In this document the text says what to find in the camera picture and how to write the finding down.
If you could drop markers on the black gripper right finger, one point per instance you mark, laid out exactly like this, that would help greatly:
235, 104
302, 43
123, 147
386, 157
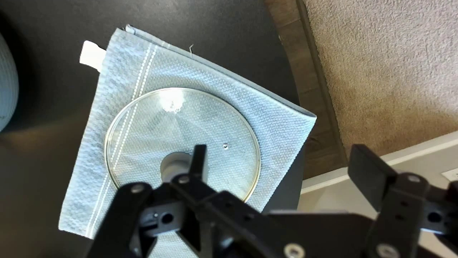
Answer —
372, 172

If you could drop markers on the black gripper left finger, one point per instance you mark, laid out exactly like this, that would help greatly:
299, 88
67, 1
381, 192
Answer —
197, 159

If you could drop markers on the round glass lid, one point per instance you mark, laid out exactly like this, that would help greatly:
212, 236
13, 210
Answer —
200, 123

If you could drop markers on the light blue towel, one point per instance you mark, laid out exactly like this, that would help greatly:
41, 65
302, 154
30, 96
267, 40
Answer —
214, 78

